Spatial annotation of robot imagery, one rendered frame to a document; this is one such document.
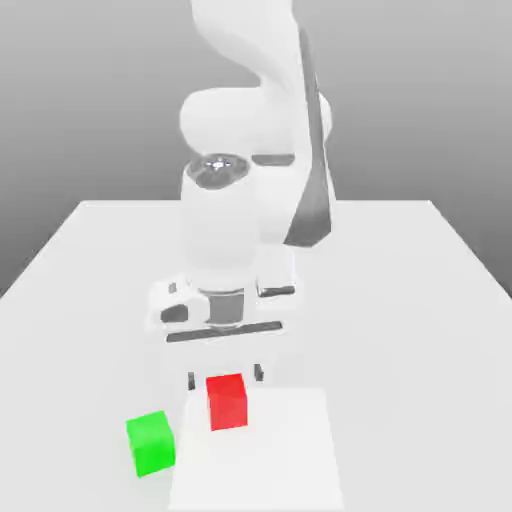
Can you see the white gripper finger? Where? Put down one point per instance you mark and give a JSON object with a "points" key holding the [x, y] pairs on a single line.
{"points": [[258, 372], [191, 380]]}

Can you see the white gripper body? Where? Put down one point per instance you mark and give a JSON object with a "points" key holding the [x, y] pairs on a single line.
{"points": [[224, 346]]}

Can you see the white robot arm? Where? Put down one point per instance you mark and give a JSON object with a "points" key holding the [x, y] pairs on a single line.
{"points": [[218, 224]]}

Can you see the small red cube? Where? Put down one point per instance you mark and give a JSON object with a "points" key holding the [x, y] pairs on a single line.
{"points": [[227, 404]]}

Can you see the small green cube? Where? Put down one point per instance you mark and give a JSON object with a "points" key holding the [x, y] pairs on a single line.
{"points": [[152, 444]]}

